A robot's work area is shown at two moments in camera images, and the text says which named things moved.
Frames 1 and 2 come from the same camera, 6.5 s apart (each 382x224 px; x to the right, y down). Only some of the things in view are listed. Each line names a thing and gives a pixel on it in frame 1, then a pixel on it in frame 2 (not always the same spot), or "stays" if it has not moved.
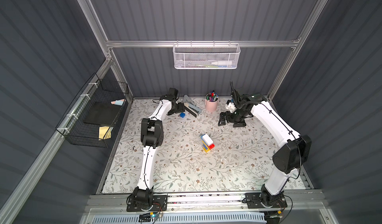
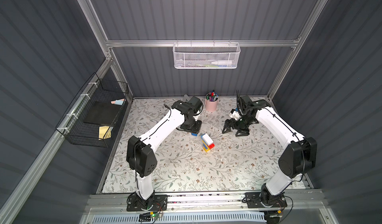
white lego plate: (207, 139) stays
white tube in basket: (222, 62) stays
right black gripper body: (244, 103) -> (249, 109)
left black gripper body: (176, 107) -> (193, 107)
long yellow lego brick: (205, 147) stays
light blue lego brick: (201, 137) stays
